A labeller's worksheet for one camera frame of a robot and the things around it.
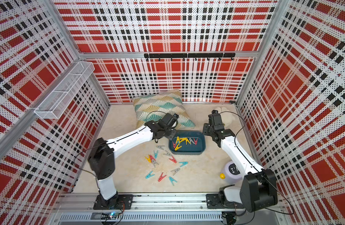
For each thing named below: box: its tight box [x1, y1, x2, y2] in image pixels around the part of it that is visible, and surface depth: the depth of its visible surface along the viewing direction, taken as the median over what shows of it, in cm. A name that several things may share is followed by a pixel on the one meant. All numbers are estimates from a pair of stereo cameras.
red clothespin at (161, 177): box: [157, 172, 167, 182], surface depth 84 cm
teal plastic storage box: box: [168, 130, 206, 156], surface depth 96 cm
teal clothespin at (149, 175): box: [145, 170, 156, 179], surface depth 84 cm
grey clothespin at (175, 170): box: [170, 167, 181, 176], surface depth 86 cm
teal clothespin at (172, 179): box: [168, 176, 178, 187], surface depth 83 cm
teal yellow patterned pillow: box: [132, 89, 196, 130], surface depth 99 cm
